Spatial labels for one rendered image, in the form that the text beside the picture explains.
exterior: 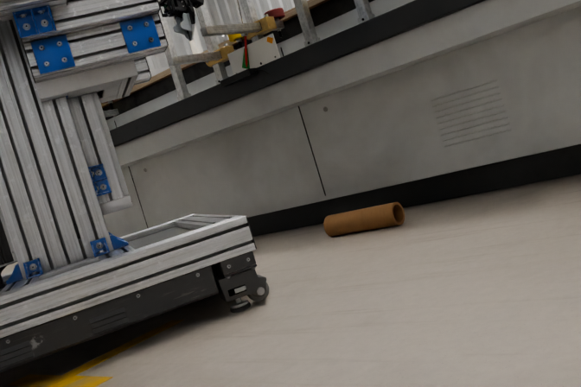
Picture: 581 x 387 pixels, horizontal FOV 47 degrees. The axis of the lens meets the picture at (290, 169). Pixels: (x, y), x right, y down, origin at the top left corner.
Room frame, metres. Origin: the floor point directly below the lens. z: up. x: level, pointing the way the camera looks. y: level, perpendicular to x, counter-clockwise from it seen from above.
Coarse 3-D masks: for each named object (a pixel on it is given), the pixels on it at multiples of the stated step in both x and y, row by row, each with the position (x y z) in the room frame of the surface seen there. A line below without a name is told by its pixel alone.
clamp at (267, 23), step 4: (268, 16) 2.59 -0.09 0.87; (272, 16) 2.61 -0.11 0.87; (260, 20) 2.59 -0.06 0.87; (264, 20) 2.58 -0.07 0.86; (268, 20) 2.58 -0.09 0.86; (272, 20) 2.60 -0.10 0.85; (260, 24) 2.60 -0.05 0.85; (264, 24) 2.59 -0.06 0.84; (268, 24) 2.58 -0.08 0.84; (272, 24) 2.60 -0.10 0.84; (264, 28) 2.59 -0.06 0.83; (268, 28) 2.58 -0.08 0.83; (272, 28) 2.59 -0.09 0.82; (276, 28) 2.61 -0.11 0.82; (256, 32) 2.62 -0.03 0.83; (260, 32) 2.60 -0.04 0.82; (264, 32) 2.61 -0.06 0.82; (268, 32) 2.64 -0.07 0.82; (248, 36) 2.65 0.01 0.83; (252, 36) 2.64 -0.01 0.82
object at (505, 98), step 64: (384, 0) 2.49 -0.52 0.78; (448, 64) 2.38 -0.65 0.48; (512, 64) 2.24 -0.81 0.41; (576, 64) 2.11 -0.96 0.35; (256, 128) 3.02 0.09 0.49; (320, 128) 2.79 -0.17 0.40; (384, 128) 2.60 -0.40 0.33; (448, 128) 2.43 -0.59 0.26; (512, 128) 2.28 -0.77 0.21; (576, 128) 2.14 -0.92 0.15; (192, 192) 3.38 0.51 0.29; (256, 192) 3.10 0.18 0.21; (320, 192) 2.86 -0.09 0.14; (384, 192) 2.68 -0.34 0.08; (448, 192) 2.50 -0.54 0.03
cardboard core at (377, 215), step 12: (384, 204) 2.30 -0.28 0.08; (396, 204) 2.27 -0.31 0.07; (336, 216) 2.41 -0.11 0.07; (348, 216) 2.36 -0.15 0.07; (360, 216) 2.32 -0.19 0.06; (372, 216) 2.29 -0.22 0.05; (384, 216) 2.25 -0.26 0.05; (396, 216) 2.30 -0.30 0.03; (324, 228) 2.43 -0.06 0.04; (336, 228) 2.39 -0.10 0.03; (348, 228) 2.36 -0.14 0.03; (360, 228) 2.33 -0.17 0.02; (372, 228) 2.31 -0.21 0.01
